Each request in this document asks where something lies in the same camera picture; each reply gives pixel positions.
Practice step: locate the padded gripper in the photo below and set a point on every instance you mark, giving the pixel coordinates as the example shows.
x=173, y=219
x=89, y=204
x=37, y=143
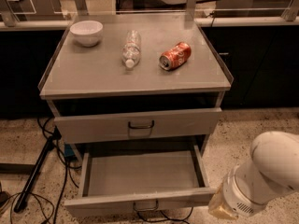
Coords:
x=239, y=199

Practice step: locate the grey drawer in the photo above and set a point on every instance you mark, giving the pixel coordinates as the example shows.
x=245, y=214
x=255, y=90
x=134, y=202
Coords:
x=138, y=125
x=140, y=175

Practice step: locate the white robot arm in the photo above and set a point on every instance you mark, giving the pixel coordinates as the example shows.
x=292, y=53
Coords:
x=272, y=171

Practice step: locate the grey top drawer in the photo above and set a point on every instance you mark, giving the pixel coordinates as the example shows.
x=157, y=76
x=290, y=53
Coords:
x=138, y=125

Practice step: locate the grey drawer cabinet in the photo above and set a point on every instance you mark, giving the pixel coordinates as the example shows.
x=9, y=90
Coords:
x=94, y=81

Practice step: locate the orange soda can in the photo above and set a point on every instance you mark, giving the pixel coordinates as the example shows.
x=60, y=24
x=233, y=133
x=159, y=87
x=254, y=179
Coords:
x=175, y=57

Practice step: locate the blue box behind cabinet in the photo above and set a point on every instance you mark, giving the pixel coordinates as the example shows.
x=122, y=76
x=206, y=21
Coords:
x=68, y=151

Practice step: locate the clear plastic water bottle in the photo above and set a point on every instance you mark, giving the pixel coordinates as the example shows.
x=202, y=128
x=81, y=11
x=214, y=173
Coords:
x=131, y=51

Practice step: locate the black pole on floor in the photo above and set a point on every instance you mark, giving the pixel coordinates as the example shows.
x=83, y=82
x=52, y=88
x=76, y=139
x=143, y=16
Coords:
x=49, y=145

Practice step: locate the white ceramic bowl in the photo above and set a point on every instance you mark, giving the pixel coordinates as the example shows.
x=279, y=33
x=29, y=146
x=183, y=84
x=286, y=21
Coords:
x=87, y=33

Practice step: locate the clear acrylic barrier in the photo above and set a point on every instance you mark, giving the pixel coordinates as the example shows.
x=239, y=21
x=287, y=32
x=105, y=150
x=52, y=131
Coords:
x=54, y=13

